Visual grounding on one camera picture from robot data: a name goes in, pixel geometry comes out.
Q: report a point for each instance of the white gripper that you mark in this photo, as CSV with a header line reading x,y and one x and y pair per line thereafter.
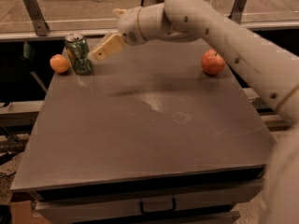
x,y
129,25

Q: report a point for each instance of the green soda can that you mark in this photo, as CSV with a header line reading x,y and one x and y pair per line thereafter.
x,y
77,50

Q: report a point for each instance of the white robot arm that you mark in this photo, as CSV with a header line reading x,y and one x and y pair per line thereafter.
x,y
271,71

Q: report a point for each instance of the orange fruit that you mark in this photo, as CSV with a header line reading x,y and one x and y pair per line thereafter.
x,y
59,63

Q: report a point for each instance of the red apple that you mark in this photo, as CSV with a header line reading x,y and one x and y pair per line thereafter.
x,y
212,63

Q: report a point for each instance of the left metal rail bracket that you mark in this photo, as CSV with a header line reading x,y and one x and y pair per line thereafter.
x,y
40,26

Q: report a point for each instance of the horizontal metal rail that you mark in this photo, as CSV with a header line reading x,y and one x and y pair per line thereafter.
x,y
61,34

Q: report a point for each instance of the right metal rail bracket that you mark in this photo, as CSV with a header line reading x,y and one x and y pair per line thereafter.
x,y
237,11

